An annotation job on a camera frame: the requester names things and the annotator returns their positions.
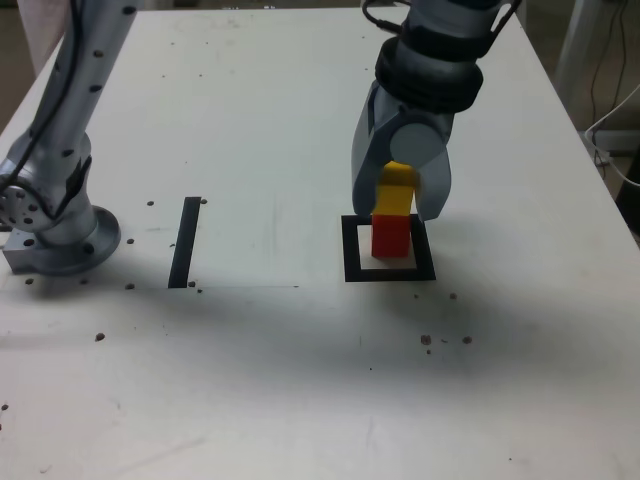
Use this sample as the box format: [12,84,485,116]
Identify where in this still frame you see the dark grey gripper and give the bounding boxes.
[349,82,455,222]

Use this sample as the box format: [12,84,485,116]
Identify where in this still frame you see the yellow cube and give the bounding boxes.
[373,160,419,217]

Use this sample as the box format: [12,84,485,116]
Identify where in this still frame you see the red cube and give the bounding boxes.
[370,213,412,260]

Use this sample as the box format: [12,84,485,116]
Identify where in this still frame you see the black tape square outline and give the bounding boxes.
[340,213,437,284]

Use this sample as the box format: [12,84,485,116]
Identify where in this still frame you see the black tape strip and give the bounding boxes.
[167,196,203,290]

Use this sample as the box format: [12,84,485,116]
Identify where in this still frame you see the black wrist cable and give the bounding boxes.
[361,0,404,34]

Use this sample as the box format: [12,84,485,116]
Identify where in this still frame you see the white cable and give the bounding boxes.
[582,84,640,189]

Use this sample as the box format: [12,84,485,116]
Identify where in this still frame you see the grey metal post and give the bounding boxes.
[552,0,619,131]

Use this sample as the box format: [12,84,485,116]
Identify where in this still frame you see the thin black hanging cable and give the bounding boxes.
[589,0,629,124]

